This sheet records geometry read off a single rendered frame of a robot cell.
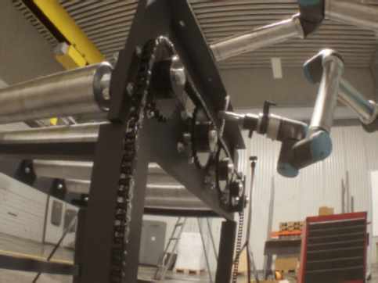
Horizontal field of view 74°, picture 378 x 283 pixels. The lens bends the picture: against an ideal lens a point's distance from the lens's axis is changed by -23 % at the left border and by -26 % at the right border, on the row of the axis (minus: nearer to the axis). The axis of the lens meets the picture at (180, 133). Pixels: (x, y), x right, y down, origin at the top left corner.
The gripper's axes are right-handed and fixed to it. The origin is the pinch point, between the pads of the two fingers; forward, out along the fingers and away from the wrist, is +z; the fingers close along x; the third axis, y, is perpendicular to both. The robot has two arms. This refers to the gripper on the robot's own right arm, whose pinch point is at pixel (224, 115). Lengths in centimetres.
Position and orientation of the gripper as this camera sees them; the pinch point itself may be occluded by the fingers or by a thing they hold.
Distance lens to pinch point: 120.0
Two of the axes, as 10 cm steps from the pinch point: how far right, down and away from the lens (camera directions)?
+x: 3.1, -1.0, 9.4
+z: -9.3, -2.2, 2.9
